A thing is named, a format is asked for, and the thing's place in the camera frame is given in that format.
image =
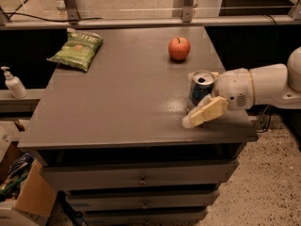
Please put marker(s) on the blue silver redbull can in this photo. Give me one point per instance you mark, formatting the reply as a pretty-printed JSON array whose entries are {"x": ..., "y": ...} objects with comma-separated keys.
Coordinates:
[{"x": 201, "y": 84}]

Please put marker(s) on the middle grey drawer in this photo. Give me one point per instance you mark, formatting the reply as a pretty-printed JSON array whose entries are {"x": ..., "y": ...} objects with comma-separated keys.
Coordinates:
[{"x": 143, "y": 200}]

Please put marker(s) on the grey drawer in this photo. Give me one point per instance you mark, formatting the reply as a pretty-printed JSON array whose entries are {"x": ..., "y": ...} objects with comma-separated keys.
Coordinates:
[
  {"x": 145, "y": 217},
  {"x": 177, "y": 173},
  {"x": 143, "y": 200}
]

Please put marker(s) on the grey drawer cabinet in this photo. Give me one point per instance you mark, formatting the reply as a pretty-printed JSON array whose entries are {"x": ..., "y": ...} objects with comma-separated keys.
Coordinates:
[{"x": 128, "y": 109}]

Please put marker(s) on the red apple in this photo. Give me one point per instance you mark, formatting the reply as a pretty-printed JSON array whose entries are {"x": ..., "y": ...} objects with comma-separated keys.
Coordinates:
[{"x": 179, "y": 48}]

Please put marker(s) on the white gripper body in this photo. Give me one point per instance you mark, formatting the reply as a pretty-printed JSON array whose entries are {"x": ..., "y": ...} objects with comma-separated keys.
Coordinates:
[{"x": 233, "y": 88}]

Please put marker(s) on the bottom grey drawer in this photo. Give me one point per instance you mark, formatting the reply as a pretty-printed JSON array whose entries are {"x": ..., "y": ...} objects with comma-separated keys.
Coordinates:
[{"x": 145, "y": 217}]

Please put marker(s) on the white pump bottle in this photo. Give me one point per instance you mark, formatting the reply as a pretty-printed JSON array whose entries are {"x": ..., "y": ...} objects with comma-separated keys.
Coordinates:
[{"x": 14, "y": 84}]

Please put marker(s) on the top grey drawer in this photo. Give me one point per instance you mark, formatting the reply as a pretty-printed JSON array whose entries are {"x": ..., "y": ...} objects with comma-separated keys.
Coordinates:
[{"x": 177, "y": 173}]

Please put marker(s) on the green chip bag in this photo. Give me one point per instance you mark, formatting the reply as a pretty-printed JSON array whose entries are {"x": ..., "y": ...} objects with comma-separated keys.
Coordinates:
[{"x": 79, "y": 49}]

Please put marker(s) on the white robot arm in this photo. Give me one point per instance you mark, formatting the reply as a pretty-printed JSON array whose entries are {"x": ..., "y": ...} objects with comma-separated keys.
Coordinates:
[{"x": 212, "y": 94}]

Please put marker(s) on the cardboard box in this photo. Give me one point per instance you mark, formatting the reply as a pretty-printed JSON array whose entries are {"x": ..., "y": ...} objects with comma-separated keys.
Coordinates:
[{"x": 34, "y": 205}]

